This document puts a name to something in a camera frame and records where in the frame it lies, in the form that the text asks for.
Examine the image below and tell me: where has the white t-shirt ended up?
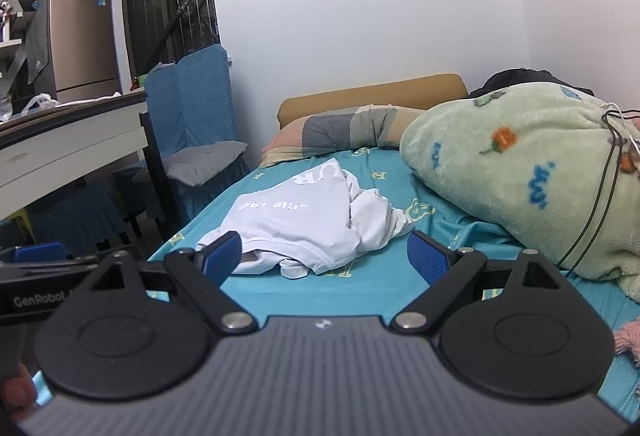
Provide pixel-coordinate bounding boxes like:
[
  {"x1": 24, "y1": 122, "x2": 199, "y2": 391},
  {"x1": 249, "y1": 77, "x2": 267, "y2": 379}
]
[{"x1": 196, "y1": 159, "x2": 412, "y2": 279}]

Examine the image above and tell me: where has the left hand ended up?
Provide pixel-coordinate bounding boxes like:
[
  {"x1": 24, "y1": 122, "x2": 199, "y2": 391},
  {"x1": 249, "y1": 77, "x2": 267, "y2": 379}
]
[{"x1": 1, "y1": 364, "x2": 37, "y2": 421}]

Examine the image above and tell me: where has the grey seat cushion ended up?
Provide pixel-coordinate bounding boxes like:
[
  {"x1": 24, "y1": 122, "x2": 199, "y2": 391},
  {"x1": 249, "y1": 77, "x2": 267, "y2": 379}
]
[{"x1": 163, "y1": 140, "x2": 247, "y2": 187}]

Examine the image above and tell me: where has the white desk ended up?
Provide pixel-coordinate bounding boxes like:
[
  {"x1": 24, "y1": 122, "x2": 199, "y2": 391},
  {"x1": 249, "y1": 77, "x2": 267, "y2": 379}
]
[{"x1": 1, "y1": 90, "x2": 148, "y2": 218}]

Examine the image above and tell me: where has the green fleece blanket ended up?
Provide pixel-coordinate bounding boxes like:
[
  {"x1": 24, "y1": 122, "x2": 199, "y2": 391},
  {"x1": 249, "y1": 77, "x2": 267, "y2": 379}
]
[{"x1": 400, "y1": 83, "x2": 639, "y2": 300}]

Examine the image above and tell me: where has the striped pillow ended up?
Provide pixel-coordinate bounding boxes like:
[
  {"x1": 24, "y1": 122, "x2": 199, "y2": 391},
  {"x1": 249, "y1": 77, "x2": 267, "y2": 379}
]
[{"x1": 260, "y1": 104, "x2": 424, "y2": 167}]

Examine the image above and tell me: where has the blue covered chair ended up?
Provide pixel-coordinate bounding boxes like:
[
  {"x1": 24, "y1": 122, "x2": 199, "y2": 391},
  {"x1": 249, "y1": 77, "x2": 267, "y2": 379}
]
[{"x1": 113, "y1": 45, "x2": 248, "y2": 240}]

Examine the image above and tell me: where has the tan headboard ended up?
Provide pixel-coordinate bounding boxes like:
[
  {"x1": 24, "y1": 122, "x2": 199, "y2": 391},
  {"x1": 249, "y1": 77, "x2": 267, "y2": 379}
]
[{"x1": 277, "y1": 73, "x2": 468, "y2": 128}]

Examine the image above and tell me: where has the pink fluffy blanket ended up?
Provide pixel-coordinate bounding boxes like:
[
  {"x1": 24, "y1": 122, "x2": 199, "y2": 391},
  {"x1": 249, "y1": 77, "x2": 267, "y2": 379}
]
[{"x1": 614, "y1": 317, "x2": 640, "y2": 368}]

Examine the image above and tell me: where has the black clothing pile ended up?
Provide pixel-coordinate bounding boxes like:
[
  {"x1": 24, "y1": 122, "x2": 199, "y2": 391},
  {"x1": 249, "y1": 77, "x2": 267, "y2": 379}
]
[{"x1": 468, "y1": 68, "x2": 594, "y2": 99}]

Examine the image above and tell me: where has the brown refrigerator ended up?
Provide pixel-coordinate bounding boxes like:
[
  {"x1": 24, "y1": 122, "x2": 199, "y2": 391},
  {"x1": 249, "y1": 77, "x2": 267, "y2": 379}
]
[{"x1": 26, "y1": 0, "x2": 122, "y2": 102}]

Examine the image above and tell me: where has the black cable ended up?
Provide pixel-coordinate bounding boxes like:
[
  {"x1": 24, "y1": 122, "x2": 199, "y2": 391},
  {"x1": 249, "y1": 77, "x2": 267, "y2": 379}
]
[{"x1": 555, "y1": 108, "x2": 640, "y2": 274}]

